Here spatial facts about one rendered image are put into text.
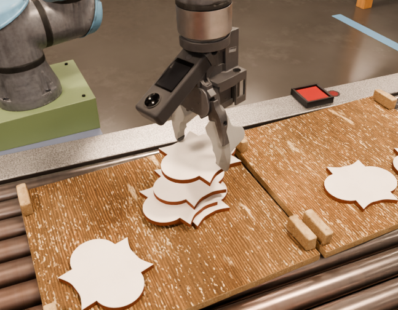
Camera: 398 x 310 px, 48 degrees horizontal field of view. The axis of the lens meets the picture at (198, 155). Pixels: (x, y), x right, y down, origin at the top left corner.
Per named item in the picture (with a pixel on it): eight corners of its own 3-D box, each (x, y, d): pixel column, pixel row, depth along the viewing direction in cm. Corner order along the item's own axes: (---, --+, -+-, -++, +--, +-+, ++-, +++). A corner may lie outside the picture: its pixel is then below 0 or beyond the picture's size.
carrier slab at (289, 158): (223, 141, 97) (224, 135, 96) (372, 100, 110) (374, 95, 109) (325, 259, 71) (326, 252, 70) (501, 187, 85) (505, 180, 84)
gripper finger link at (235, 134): (258, 158, 71) (241, 104, 68) (232, 176, 68) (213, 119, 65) (245, 157, 73) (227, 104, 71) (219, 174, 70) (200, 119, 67)
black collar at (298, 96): (290, 93, 114) (291, 88, 113) (315, 88, 116) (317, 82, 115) (306, 108, 108) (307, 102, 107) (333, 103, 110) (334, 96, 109)
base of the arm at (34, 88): (-1, 88, 112) (-15, 51, 107) (60, 76, 115) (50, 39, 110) (-5, 117, 101) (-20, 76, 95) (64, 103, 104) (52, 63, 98)
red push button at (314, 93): (294, 95, 114) (295, 90, 113) (315, 90, 115) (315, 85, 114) (307, 106, 109) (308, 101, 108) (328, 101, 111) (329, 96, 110)
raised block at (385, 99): (371, 98, 108) (374, 88, 106) (377, 97, 108) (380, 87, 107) (389, 111, 104) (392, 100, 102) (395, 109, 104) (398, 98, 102)
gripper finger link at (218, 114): (236, 143, 66) (218, 86, 63) (229, 147, 65) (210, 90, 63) (216, 142, 70) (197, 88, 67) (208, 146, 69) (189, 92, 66)
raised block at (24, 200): (18, 196, 81) (14, 184, 79) (29, 193, 81) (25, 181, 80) (23, 218, 77) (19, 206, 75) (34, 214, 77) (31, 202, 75)
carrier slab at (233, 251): (19, 198, 83) (16, 192, 82) (218, 143, 96) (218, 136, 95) (57, 369, 57) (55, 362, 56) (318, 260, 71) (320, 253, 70)
